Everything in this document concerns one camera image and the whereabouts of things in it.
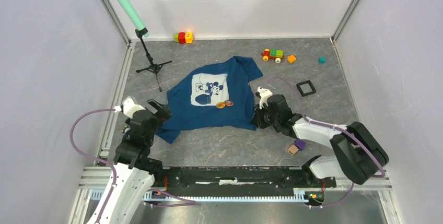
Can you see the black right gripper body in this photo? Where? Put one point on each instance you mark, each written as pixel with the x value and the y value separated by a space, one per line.
pixel 264 118

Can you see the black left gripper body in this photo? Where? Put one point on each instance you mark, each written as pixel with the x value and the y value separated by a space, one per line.
pixel 161 116

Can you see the blue Mickey Mouse t-shirt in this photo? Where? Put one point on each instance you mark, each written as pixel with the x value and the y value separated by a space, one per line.
pixel 193 100

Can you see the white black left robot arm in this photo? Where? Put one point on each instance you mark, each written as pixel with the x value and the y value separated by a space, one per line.
pixel 132 171

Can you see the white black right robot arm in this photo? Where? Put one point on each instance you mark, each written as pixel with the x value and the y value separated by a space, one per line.
pixel 357 154

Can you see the black tripod microphone stand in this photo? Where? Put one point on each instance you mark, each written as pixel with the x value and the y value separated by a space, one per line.
pixel 153 67

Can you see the tan wooden cube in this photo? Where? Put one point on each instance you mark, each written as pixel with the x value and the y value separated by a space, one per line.
pixel 292 149

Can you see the purple cube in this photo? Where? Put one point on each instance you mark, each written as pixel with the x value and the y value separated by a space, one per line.
pixel 300 144

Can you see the colourful toy block train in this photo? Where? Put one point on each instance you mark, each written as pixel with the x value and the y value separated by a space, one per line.
pixel 273 54

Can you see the orange toy brick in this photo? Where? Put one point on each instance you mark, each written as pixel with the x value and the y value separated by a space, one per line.
pixel 291 59

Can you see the red green orange toy blocks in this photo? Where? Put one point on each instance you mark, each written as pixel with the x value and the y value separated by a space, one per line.
pixel 184 37

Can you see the teal small cube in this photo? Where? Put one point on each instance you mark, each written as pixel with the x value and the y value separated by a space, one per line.
pixel 322 60

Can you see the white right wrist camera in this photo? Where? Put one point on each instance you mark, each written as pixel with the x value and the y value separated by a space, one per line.
pixel 263 94

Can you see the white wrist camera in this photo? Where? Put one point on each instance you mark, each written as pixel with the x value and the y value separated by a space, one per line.
pixel 129 106
pixel 263 94

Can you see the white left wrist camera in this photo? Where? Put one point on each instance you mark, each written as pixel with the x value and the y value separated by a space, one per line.
pixel 129 106

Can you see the black square frame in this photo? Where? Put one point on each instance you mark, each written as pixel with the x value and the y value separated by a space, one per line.
pixel 306 88

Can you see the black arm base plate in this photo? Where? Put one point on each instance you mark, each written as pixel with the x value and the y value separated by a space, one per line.
pixel 239 181

